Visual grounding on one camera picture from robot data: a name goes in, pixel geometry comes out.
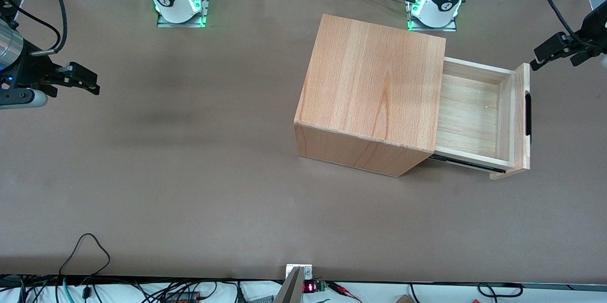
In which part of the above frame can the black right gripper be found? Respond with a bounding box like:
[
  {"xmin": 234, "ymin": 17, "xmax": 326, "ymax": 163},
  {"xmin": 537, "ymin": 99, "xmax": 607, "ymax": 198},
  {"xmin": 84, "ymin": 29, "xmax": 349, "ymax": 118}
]
[{"xmin": 0, "ymin": 39, "xmax": 101, "ymax": 98}]

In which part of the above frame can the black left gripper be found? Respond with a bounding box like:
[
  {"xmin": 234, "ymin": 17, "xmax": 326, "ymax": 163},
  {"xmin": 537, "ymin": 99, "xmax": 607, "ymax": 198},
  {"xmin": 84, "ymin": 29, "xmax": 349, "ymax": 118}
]
[{"xmin": 530, "ymin": 1, "xmax": 607, "ymax": 72}]

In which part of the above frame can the wooden drawer with black handle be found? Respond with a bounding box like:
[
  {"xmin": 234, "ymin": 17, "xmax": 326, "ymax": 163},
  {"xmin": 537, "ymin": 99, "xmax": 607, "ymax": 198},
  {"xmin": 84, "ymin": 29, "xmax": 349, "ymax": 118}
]
[{"xmin": 429, "ymin": 56, "xmax": 533, "ymax": 181}]

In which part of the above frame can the light wooden drawer cabinet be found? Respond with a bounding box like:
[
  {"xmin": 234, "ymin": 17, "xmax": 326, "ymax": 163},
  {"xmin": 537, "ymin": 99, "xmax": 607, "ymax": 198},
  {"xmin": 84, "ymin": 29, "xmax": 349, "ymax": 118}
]
[{"xmin": 294, "ymin": 14, "xmax": 446, "ymax": 177}]

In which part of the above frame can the orange and black device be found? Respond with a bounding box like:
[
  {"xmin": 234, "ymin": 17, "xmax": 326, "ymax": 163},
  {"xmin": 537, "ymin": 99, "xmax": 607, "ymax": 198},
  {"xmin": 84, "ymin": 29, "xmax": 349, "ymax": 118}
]
[{"xmin": 163, "ymin": 290, "xmax": 200, "ymax": 303}]

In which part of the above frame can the red and black clip lead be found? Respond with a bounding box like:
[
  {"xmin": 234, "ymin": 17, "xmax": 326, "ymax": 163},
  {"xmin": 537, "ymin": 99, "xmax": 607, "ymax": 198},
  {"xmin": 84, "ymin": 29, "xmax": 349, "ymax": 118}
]
[{"xmin": 327, "ymin": 281, "xmax": 362, "ymax": 303}]

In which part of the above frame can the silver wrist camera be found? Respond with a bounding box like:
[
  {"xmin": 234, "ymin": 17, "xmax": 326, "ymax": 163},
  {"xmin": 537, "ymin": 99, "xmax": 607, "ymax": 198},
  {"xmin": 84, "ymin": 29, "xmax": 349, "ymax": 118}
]
[{"xmin": 0, "ymin": 89, "xmax": 49, "ymax": 110}]

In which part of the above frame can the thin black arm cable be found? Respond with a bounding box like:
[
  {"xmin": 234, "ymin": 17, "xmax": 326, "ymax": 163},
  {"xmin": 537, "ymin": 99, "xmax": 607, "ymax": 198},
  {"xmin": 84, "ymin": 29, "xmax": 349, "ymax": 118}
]
[{"xmin": 0, "ymin": 0, "xmax": 63, "ymax": 50}]

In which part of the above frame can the thin black looped cable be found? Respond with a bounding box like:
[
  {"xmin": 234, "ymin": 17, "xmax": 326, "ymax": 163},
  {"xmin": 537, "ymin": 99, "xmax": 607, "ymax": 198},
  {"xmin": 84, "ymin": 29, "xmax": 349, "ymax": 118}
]
[{"xmin": 59, "ymin": 233, "xmax": 111, "ymax": 290}]

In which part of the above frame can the black flat looped cable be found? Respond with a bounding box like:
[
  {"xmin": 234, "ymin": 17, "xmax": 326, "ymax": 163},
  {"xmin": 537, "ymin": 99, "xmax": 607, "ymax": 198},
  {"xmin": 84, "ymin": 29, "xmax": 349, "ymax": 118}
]
[{"xmin": 476, "ymin": 283, "xmax": 524, "ymax": 298}]

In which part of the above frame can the aluminium camera bar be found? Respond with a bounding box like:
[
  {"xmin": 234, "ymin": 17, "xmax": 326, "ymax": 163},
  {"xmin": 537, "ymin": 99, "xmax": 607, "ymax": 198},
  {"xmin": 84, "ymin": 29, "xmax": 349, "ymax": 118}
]
[{"xmin": 274, "ymin": 266, "xmax": 305, "ymax": 303}]

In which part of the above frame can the small metal mounting bracket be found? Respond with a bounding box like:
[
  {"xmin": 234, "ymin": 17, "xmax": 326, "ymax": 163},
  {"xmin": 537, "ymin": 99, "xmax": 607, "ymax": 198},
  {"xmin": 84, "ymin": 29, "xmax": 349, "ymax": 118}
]
[{"xmin": 285, "ymin": 264, "xmax": 314, "ymax": 281}]

